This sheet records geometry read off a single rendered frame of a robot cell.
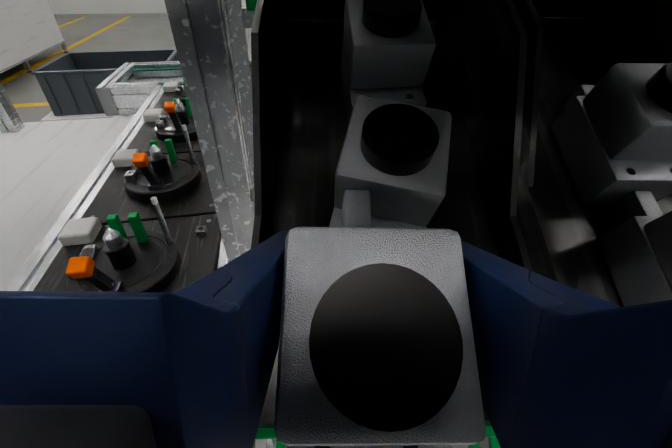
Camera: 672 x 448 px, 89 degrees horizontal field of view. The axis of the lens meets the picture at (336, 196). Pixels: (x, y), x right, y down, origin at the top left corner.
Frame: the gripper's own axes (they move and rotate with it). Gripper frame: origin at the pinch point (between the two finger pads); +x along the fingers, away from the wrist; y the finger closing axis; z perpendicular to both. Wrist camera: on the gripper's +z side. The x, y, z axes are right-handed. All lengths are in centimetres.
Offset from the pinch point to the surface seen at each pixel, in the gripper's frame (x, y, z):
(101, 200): 54, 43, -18
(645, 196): 10.9, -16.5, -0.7
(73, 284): 33, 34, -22
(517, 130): 10.0, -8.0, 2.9
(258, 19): 11.8, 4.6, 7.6
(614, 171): 11.1, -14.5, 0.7
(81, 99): 183, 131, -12
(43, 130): 109, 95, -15
